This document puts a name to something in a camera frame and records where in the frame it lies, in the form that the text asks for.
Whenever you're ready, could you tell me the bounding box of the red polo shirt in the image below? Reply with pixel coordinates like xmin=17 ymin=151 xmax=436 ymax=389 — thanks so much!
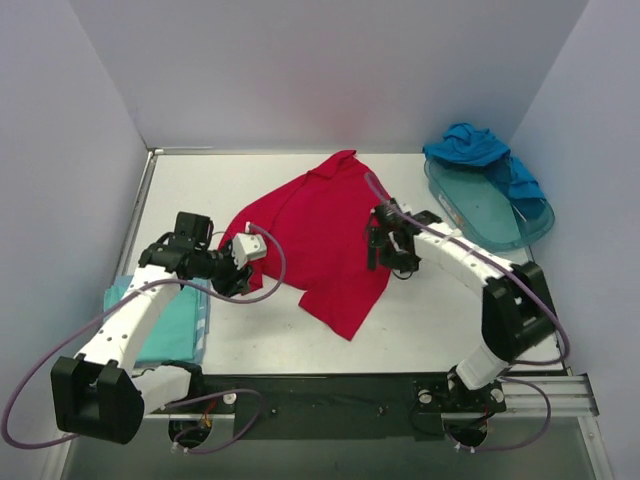
xmin=223 ymin=150 xmax=391 ymax=340

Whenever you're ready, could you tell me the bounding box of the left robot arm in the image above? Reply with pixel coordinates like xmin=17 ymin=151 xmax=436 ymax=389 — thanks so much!
xmin=50 ymin=212 xmax=267 ymax=444

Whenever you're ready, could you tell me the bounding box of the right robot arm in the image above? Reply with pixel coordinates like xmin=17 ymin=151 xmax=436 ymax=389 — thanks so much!
xmin=366 ymin=201 xmax=559 ymax=409

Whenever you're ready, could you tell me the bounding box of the folded light blue shirt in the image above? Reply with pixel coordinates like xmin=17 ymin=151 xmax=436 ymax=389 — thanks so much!
xmin=102 ymin=273 xmax=214 ymax=369

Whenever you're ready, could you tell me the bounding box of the folded teal shirt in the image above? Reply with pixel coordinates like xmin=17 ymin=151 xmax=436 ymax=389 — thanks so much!
xmin=102 ymin=282 xmax=204 ymax=369

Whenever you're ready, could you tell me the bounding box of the teal plastic basket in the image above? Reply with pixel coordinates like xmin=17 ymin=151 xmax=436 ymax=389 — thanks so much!
xmin=424 ymin=157 xmax=555 ymax=252

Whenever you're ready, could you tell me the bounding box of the blue t shirt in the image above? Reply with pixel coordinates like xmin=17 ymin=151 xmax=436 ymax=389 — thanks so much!
xmin=423 ymin=123 xmax=546 ymax=219

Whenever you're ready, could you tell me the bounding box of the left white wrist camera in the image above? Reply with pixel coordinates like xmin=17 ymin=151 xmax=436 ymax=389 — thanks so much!
xmin=231 ymin=222 xmax=267 ymax=267

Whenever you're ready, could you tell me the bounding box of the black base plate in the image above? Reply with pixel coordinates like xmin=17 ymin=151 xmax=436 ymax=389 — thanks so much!
xmin=168 ymin=373 xmax=506 ymax=450

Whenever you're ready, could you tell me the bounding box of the aluminium front rail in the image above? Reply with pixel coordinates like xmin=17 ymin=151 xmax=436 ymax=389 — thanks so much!
xmin=136 ymin=375 xmax=599 ymax=417

